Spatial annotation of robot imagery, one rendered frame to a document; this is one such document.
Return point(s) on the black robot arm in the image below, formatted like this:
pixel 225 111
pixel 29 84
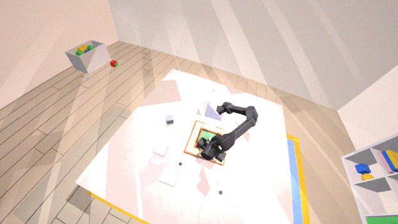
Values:
pixel 227 140

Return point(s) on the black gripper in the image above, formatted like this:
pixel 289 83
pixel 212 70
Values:
pixel 203 143

